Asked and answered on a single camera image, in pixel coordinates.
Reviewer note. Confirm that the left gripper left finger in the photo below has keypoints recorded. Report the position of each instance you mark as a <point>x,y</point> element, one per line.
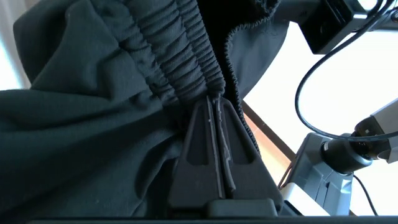
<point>196,174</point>

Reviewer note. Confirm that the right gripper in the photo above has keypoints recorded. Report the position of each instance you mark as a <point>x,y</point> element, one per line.
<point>326,25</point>

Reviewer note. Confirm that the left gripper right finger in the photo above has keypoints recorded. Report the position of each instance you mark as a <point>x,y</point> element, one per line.
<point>248,180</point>

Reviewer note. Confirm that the black shorts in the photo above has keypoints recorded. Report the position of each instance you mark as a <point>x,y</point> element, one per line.
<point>93,124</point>

